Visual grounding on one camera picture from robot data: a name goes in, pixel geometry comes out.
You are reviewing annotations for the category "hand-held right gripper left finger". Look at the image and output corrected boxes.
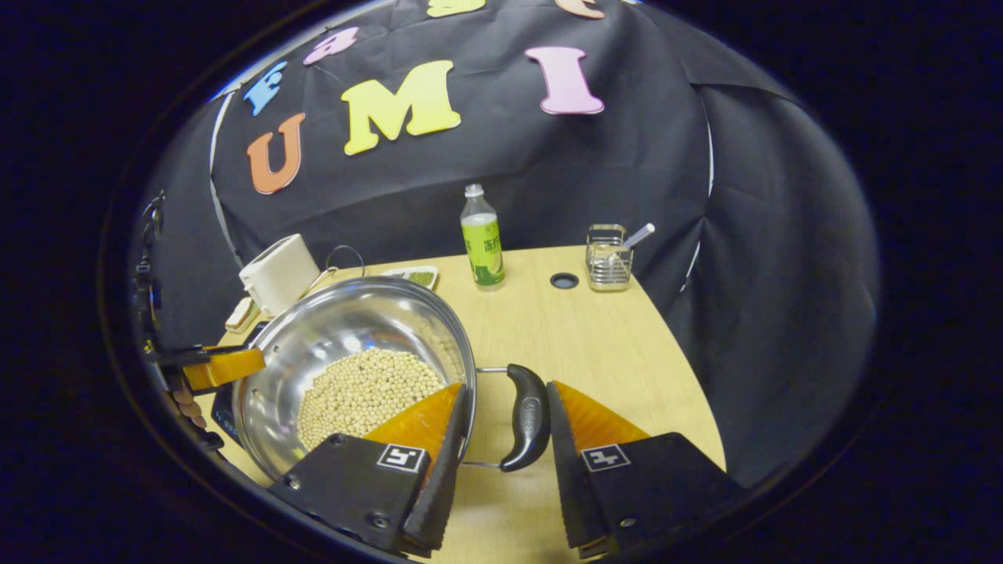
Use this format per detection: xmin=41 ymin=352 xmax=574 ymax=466
xmin=270 ymin=381 xmax=471 ymax=559

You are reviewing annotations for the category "white divided dish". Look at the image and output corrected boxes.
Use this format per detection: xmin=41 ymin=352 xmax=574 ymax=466
xmin=382 ymin=266 xmax=440 ymax=289

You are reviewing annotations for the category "steel pot with black handle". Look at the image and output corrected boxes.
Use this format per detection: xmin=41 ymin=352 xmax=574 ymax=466
xmin=233 ymin=276 xmax=552 ymax=483

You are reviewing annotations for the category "sandwich on plate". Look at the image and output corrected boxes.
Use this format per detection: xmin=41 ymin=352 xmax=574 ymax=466
xmin=225 ymin=296 xmax=262 ymax=334

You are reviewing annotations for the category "black backdrop cloth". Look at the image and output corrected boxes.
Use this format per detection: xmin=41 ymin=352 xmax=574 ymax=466
xmin=129 ymin=0 xmax=882 ymax=486

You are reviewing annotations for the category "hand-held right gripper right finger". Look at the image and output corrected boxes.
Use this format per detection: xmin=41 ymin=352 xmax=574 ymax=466
xmin=546 ymin=380 xmax=745 ymax=559

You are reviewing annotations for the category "green drink bottle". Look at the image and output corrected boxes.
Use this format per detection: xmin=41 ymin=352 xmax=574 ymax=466
xmin=460 ymin=184 xmax=505 ymax=288

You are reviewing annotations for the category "black induction cooktop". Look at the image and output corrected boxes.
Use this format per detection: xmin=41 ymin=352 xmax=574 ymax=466
xmin=210 ymin=382 xmax=237 ymax=439

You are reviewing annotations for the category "white toaster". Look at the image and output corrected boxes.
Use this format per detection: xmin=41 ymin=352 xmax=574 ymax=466
xmin=239 ymin=233 xmax=322 ymax=316

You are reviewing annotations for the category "heap of soybeans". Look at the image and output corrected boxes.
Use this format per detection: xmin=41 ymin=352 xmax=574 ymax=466
xmin=298 ymin=348 xmax=446 ymax=451

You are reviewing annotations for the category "metal utensil holder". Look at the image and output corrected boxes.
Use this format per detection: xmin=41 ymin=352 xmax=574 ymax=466
xmin=585 ymin=224 xmax=634 ymax=292

